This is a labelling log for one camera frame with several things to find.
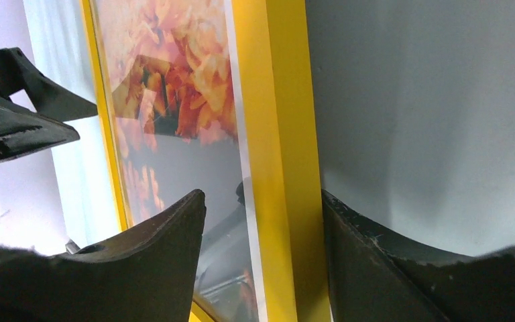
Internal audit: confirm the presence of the yellow wooden picture frame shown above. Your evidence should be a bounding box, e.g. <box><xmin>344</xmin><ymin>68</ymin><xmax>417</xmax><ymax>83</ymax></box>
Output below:
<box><xmin>81</xmin><ymin>1</ymin><xmax>331</xmax><ymax>321</ymax></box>

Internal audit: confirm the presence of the orange flower photo print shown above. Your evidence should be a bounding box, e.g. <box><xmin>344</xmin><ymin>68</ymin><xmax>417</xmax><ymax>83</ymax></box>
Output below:
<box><xmin>92</xmin><ymin>1</ymin><xmax>261</xmax><ymax>321</ymax></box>

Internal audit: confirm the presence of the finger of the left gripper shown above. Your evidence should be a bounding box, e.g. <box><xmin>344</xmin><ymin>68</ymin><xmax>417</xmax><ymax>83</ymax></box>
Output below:
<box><xmin>0</xmin><ymin>48</ymin><xmax>98</xmax><ymax>122</ymax></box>
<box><xmin>0</xmin><ymin>98</ymin><xmax>80</xmax><ymax>163</ymax></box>

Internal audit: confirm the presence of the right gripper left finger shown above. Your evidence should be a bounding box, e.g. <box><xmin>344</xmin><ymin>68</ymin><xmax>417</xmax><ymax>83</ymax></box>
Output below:
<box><xmin>0</xmin><ymin>189</ymin><xmax>206</xmax><ymax>321</ymax></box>

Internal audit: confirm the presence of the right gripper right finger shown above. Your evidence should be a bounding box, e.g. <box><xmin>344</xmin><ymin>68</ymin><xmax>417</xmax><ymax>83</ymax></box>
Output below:
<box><xmin>321</xmin><ymin>191</ymin><xmax>515</xmax><ymax>321</ymax></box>

